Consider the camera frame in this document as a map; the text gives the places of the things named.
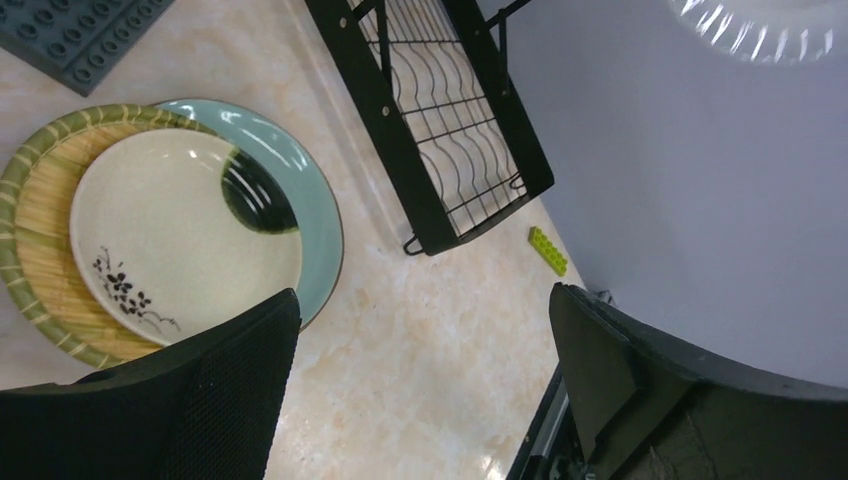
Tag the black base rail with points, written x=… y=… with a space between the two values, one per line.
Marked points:
x=550 y=448

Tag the light green round plate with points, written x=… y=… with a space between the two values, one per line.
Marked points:
x=291 y=165

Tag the green card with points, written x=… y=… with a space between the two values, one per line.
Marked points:
x=544 y=247

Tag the cream floral ceramic plate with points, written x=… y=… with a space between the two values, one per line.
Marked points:
x=177 y=231

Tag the yellow-rimmed patterned plate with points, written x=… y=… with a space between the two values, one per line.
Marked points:
x=37 y=265

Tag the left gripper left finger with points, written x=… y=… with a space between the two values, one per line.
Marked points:
x=203 y=408

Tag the black wire dish rack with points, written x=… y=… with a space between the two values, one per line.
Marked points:
x=431 y=83

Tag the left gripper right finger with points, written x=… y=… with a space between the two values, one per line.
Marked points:
x=644 y=404

